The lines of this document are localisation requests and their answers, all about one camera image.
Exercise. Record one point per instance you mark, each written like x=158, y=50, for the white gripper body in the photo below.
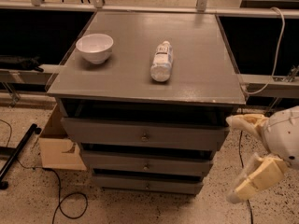
x=282, y=137

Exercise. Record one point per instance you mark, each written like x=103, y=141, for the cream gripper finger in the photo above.
x=259, y=173
x=250, y=123

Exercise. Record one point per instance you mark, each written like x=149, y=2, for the grey drawer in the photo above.
x=117, y=182
x=138, y=134
x=144, y=164

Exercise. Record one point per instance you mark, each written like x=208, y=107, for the grey top drawer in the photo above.
x=138, y=134

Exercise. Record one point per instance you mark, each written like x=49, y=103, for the grey drawer cabinet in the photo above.
x=203, y=88

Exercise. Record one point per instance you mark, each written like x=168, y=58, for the grey bottom drawer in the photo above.
x=117, y=182

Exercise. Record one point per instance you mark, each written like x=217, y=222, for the clear plastic bottle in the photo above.
x=161, y=67

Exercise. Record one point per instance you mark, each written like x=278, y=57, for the white ceramic bowl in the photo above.
x=95, y=48

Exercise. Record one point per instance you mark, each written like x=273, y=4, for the cardboard box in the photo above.
x=57, y=151

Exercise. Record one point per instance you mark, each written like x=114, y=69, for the black cloth bag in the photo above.
x=19, y=63

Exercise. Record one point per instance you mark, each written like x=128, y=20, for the black metal stand leg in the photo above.
x=10, y=154

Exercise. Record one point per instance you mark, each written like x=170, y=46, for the metal frame rail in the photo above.
x=140, y=6

